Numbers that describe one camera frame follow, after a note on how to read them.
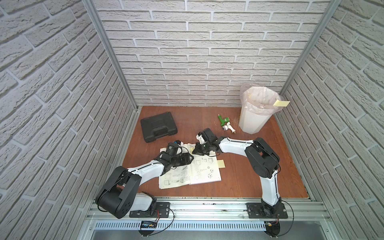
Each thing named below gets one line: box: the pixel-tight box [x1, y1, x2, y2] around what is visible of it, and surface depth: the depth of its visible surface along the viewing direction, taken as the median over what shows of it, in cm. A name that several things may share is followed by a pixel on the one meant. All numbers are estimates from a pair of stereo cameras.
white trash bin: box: [239, 94, 282, 135], surface depth 91 cm
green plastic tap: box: [217, 115, 230, 127], surface depth 112 cm
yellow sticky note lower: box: [217, 159, 226, 168], surface depth 91 cm
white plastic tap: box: [222, 121, 236, 134], surface depth 106 cm
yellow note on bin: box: [273, 99, 291, 107], surface depth 87 cm
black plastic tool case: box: [140, 112, 178, 143], surface depth 103 cm
